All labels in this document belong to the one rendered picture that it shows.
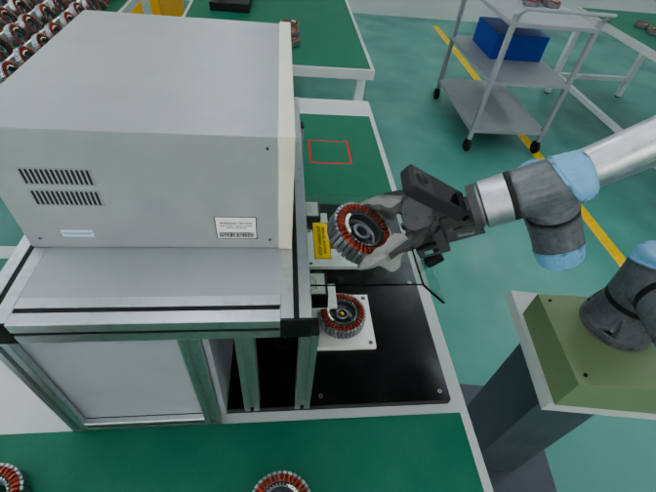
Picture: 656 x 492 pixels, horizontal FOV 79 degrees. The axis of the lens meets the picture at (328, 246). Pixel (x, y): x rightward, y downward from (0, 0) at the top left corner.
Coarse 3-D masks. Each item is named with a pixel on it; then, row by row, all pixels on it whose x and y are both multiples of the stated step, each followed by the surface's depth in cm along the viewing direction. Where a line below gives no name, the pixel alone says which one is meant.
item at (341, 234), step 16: (352, 208) 68; (368, 208) 69; (336, 224) 64; (368, 224) 70; (384, 224) 69; (336, 240) 65; (352, 240) 63; (368, 240) 68; (384, 240) 67; (352, 256) 65
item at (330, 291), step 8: (312, 288) 84; (320, 288) 84; (328, 288) 89; (312, 296) 82; (320, 296) 83; (328, 296) 88; (312, 304) 84; (320, 304) 84; (328, 304) 86; (336, 304) 86
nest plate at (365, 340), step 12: (360, 300) 100; (312, 312) 96; (324, 336) 92; (360, 336) 93; (372, 336) 93; (324, 348) 90; (336, 348) 90; (348, 348) 91; (360, 348) 91; (372, 348) 92
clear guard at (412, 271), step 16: (320, 208) 80; (336, 208) 80; (352, 224) 77; (336, 256) 71; (416, 256) 73; (320, 272) 68; (336, 272) 68; (352, 272) 69; (368, 272) 69; (384, 272) 69; (400, 272) 70; (416, 272) 70; (432, 272) 77; (432, 288) 71
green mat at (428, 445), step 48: (48, 432) 75; (96, 432) 76; (144, 432) 77; (192, 432) 78; (240, 432) 78; (288, 432) 79; (336, 432) 80; (384, 432) 81; (432, 432) 82; (48, 480) 70; (96, 480) 71; (144, 480) 71; (192, 480) 72; (240, 480) 73; (336, 480) 74; (384, 480) 75; (432, 480) 76; (480, 480) 76
